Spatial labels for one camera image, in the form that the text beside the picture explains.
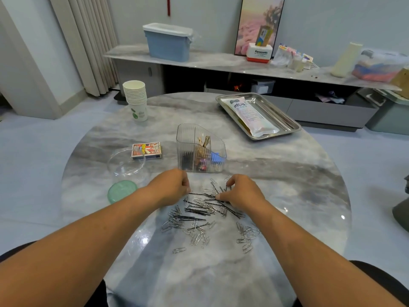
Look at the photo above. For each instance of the group of white paper cups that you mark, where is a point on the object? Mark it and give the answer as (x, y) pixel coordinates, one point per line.
(135, 100)

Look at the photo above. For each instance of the loose papers in cabinet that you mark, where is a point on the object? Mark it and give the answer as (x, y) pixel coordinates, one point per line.
(330, 97)

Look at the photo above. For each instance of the small colourful box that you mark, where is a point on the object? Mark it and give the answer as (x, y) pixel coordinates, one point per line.
(264, 37)

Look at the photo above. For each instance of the cardboard box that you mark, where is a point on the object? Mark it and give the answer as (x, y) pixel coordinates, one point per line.
(402, 84)

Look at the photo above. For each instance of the cream paper roll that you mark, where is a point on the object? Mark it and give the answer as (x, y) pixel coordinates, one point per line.
(346, 59)

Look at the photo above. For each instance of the trash bin with black bag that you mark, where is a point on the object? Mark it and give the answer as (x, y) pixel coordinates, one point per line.
(402, 204)

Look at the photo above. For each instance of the white box in cabinet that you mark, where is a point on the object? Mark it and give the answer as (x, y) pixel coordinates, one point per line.
(263, 87)

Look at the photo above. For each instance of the framed pink picture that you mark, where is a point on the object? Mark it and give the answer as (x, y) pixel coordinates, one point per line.
(255, 22)

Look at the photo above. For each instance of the person's left hand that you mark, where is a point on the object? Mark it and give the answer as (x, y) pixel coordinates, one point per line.
(167, 187)

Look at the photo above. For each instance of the pile of floss picks and clips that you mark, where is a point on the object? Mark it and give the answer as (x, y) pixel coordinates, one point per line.
(204, 214)

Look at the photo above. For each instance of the red gold wall hanging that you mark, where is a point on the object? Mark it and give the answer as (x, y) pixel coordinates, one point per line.
(169, 4)

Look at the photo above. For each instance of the beige curtain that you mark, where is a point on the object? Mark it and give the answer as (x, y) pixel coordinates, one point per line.
(83, 41)

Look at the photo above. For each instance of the blue storage box white lid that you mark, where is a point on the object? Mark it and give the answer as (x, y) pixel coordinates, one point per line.
(168, 42)

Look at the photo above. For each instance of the pale green plastic lid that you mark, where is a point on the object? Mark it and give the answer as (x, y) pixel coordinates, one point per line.
(122, 190)

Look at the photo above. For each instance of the metal tray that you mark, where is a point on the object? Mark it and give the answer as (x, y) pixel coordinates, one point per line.
(287, 124)

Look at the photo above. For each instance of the grey cabinet with marble top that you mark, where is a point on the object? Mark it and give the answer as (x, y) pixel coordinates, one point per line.
(198, 60)

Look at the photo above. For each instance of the grey green storage bin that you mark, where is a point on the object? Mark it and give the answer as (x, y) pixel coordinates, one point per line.
(388, 112)

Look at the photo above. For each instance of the clear ribbed organizer box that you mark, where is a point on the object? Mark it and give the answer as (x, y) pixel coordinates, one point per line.
(195, 147)

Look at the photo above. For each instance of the colourful small packet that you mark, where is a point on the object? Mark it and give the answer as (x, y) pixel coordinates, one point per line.
(308, 58)

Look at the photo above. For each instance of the clear printed plastic bag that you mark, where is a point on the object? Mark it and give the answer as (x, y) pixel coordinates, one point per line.
(252, 117)

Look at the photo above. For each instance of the clear bag of snacks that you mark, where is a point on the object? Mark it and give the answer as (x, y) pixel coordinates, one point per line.
(282, 57)

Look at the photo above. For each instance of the clear round plastic bowl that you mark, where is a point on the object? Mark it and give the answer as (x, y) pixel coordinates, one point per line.
(126, 161)

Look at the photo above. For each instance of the person's right forearm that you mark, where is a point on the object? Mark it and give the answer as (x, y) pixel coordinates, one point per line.
(319, 265)

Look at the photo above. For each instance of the person's left forearm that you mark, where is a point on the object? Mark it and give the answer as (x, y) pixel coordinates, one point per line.
(70, 259)

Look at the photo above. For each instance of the person's right hand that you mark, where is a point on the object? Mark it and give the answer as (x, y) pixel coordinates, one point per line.
(246, 193)

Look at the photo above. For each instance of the white and red small box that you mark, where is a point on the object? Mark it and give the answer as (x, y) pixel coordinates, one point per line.
(259, 53)

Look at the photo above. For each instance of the clear storage box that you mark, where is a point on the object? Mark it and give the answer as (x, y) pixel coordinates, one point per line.
(380, 65)

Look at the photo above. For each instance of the colourful matchbox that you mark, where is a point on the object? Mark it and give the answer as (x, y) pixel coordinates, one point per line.
(146, 150)

